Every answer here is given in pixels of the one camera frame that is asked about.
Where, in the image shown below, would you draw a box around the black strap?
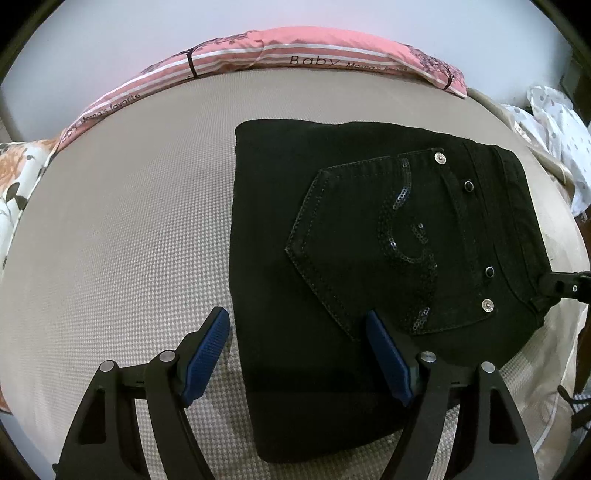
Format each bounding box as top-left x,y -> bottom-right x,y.
558,385 -> 591,435

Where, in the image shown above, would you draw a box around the white floral quilt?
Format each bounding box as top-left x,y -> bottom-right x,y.
0,138 -> 62,415

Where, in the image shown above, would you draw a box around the dark wooden furniture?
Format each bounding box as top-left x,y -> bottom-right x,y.
560,44 -> 591,126

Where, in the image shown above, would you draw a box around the black pants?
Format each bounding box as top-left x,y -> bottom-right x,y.
228,119 -> 555,464

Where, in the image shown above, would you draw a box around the beige textured bed mat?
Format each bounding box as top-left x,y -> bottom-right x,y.
0,65 -> 591,480

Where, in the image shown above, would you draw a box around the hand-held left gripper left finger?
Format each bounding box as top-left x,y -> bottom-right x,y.
52,307 -> 232,480

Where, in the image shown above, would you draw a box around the white dotted cloth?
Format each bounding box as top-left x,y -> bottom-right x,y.
501,84 -> 591,217

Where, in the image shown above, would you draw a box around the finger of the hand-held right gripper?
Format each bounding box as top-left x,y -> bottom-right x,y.
531,271 -> 591,312

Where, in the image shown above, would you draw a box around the pink striped pillow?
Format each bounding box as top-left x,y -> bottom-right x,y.
58,27 -> 469,153

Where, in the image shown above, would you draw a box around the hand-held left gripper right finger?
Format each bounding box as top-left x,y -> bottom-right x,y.
365,310 -> 541,480

